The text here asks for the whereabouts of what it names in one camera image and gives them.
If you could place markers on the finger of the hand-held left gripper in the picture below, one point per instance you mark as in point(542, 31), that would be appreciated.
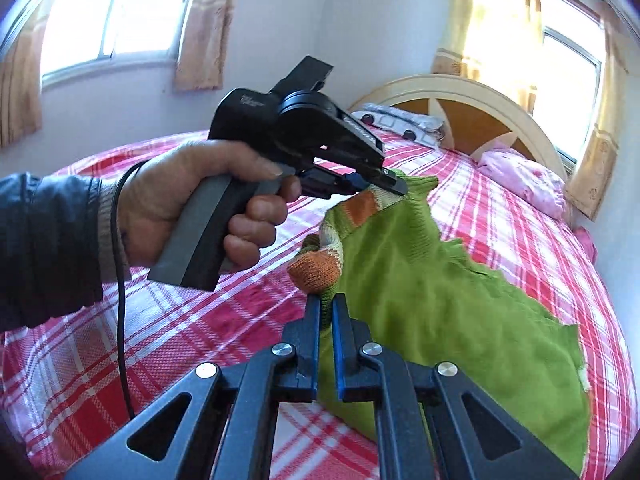
point(325, 185)
point(392, 187)

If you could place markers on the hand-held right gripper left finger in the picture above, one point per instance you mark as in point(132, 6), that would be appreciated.
point(316, 335)

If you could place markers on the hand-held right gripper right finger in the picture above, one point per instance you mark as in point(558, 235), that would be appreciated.
point(338, 340)

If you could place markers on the green orange striped knit sweater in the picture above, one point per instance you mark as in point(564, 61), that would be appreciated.
point(425, 300)

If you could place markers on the person's left forearm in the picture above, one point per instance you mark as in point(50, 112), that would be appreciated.
point(45, 240)

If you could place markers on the person's left hand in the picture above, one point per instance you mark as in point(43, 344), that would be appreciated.
point(165, 195)

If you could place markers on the grey patterned pillow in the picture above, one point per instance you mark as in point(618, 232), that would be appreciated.
point(400, 121)

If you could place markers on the cream wooden headboard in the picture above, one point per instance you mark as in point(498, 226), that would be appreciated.
point(465, 120)

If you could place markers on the red plaid bed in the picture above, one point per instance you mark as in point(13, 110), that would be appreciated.
point(200, 320)

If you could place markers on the beige patterned curtain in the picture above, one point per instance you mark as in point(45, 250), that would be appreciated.
point(205, 35)
point(480, 35)
point(600, 160)
point(20, 90)

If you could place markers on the pink crumpled blanket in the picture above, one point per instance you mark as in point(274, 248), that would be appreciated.
point(525, 175)

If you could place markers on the pink cloth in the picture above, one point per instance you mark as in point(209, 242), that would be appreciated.
point(586, 242)

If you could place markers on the white framed window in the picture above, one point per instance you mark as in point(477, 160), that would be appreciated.
point(115, 15)
point(570, 70)

